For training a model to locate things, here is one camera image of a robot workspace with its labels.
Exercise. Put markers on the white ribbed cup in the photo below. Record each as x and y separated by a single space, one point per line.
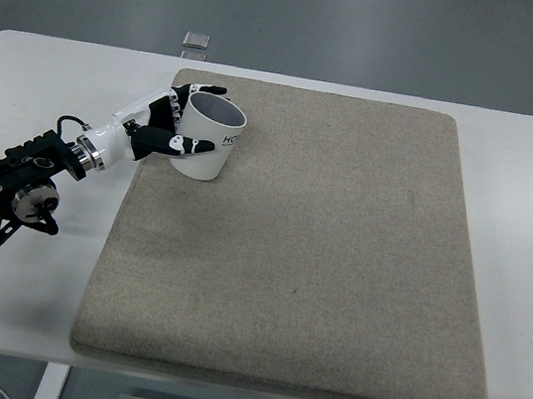
201 166

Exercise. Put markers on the silver floor socket box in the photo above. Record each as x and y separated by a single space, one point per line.
196 39
193 55

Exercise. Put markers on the white table leg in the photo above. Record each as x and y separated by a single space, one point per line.
50 385

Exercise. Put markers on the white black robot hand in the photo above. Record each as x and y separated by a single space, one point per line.
115 134

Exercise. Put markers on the beige fabric mat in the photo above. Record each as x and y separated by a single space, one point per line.
283 287

